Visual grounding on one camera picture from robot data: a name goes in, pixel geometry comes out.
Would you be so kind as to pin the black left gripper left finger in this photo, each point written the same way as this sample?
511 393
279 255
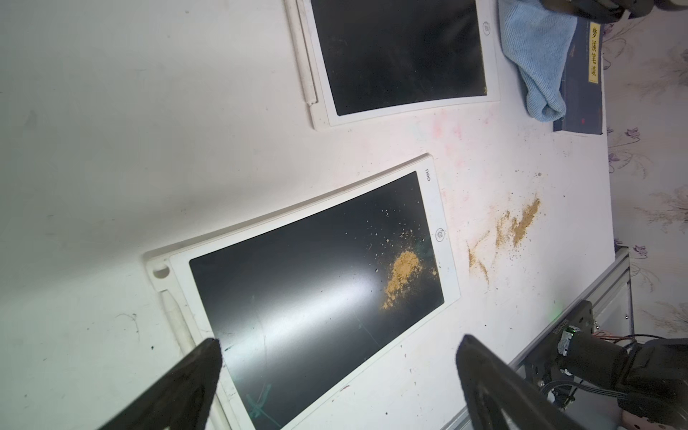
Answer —
181 399

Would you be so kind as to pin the dark blue book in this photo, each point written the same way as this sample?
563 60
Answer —
581 85

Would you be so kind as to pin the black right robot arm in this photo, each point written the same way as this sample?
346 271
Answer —
628 80

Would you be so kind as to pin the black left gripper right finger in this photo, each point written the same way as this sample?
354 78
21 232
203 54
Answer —
496 396

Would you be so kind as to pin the light blue microfiber cloth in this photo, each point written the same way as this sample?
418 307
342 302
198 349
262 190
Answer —
537 40

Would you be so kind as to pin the white framed tablet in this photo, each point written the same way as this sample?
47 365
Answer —
371 59
304 299

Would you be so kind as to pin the white stylus of tablet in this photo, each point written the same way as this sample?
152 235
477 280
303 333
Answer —
299 43
173 312

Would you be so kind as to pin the white stylus of left tablet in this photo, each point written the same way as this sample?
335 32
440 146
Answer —
173 312

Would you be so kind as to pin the white stylus of right tablet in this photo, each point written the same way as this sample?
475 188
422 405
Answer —
299 43

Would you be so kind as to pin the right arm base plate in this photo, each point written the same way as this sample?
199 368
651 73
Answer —
552 359

